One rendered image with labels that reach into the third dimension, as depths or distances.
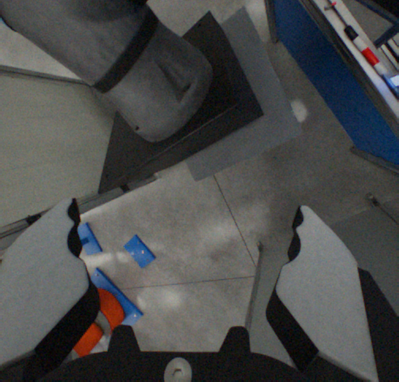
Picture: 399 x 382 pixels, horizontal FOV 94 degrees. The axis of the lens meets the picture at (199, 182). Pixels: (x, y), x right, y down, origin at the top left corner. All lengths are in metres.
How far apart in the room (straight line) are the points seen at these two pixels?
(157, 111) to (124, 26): 0.08
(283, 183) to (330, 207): 0.36
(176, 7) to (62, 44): 1.66
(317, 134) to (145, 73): 1.36
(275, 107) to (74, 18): 0.39
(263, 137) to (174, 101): 0.30
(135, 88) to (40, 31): 0.09
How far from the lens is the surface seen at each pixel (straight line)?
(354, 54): 0.67
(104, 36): 0.24
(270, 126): 0.50
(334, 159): 1.55
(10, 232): 1.30
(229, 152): 0.52
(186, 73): 0.27
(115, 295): 3.40
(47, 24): 0.25
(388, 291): 1.12
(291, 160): 1.52
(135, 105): 0.26
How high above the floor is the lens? 1.50
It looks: 61 degrees down
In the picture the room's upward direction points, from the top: 126 degrees counter-clockwise
